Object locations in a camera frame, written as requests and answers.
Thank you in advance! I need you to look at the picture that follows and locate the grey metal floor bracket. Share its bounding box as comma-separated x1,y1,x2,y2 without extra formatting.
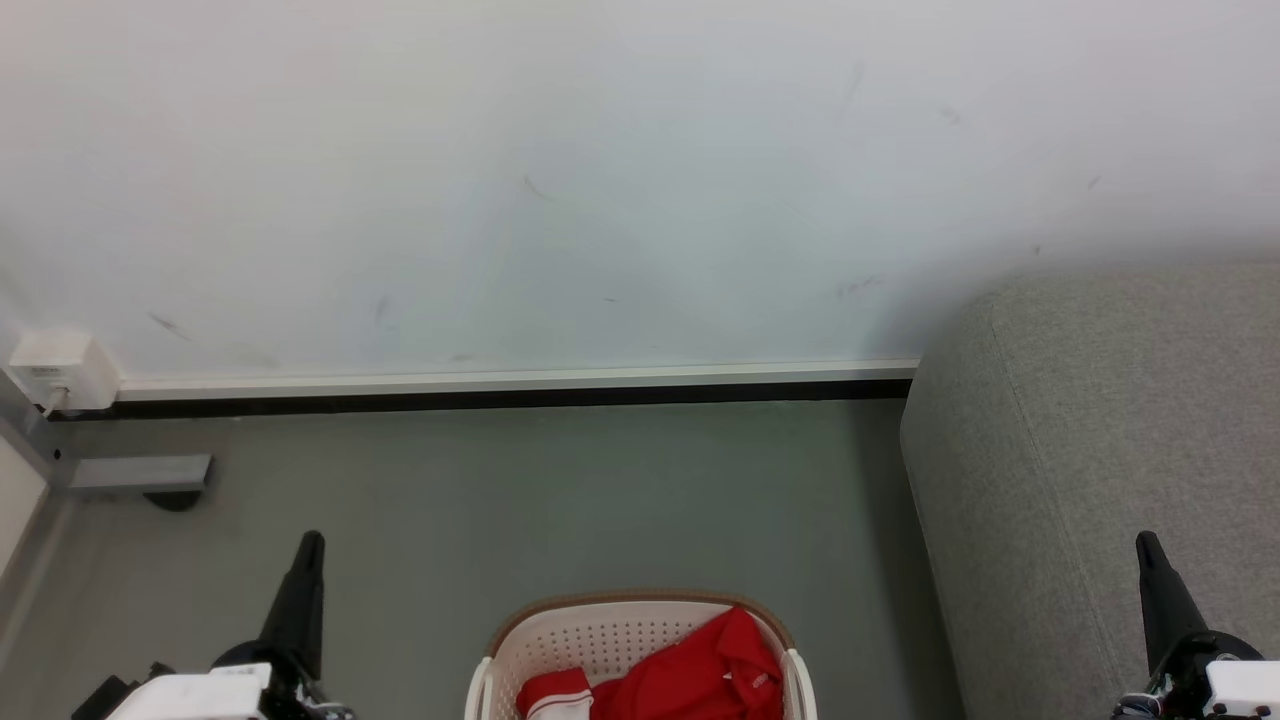
68,454,214,513

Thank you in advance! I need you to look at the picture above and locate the grey fabric sofa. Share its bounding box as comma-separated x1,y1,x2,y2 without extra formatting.
900,262,1280,720

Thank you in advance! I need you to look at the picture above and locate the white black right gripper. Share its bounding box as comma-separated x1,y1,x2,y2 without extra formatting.
1110,530,1280,720

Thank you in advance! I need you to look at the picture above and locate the grey metal frame post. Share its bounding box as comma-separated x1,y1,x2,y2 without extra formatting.
0,300,73,661

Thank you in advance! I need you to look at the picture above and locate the white wall power box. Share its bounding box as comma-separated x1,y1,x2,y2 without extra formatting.
8,328,122,413

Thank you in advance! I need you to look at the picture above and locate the cream laundry basket brown rim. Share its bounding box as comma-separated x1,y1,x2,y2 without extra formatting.
465,588,818,720

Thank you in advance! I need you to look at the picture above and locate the white and black baseboard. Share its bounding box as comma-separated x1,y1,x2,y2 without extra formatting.
48,358,921,422

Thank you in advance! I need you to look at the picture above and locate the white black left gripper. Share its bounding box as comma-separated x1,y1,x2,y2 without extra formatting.
70,530,353,720

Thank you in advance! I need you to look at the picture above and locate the red and white garment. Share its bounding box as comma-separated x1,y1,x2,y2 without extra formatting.
515,605,786,720

